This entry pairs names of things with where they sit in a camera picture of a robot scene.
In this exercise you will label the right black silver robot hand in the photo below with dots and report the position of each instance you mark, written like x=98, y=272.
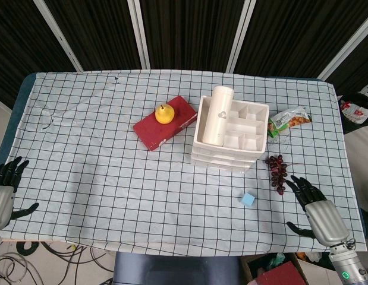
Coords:
x=326, y=219

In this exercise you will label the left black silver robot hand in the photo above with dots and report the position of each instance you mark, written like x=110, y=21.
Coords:
x=2, y=205

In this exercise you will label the light blue cube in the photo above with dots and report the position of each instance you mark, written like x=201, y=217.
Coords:
x=248, y=199

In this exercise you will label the clear plastic drawer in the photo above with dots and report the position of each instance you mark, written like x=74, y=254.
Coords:
x=222, y=156
x=222, y=167

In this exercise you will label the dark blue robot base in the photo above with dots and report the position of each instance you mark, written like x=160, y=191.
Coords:
x=171, y=270

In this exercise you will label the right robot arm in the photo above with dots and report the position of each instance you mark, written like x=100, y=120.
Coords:
x=348, y=264

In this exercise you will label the dark red box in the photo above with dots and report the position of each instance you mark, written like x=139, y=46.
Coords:
x=280, y=274

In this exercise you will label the clear plastic drawer organizer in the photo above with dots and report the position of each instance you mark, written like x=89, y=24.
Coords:
x=249, y=118

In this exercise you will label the red rectangular box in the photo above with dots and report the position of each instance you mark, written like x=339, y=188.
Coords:
x=163, y=132

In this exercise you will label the green plastic bag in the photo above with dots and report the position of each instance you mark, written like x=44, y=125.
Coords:
x=276, y=259

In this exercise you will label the dark red grape bunch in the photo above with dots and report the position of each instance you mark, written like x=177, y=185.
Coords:
x=277, y=172

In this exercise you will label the green snack bag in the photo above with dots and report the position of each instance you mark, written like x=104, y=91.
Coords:
x=286, y=120

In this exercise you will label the blue table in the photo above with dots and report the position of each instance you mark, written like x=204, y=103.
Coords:
x=20, y=95

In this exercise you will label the black bag with red print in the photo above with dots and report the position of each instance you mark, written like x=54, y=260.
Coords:
x=357, y=112

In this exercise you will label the white black checkered tablecloth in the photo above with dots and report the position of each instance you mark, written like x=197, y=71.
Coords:
x=112, y=178

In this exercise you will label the cream cylindrical bottle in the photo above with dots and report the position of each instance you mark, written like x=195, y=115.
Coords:
x=218, y=118

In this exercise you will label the yellow pear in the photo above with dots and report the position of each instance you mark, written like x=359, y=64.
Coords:
x=164, y=114

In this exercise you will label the black partition screen white frame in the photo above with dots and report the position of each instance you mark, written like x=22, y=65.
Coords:
x=186, y=32

